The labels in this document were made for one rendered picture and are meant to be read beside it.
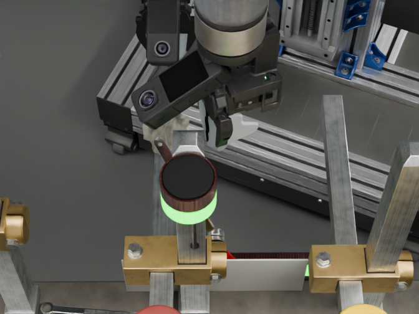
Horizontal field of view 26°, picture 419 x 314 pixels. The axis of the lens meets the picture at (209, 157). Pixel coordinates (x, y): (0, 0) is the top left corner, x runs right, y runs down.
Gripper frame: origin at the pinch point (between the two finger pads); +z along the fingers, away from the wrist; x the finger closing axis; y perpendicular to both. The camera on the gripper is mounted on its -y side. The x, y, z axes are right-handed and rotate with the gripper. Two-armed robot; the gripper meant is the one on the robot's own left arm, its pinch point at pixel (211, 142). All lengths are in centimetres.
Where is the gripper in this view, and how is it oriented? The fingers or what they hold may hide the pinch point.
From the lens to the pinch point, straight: 112.3
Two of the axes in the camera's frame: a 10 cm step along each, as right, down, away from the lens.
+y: 9.4, -2.9, 1.9
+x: -3.5, -7.9, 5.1
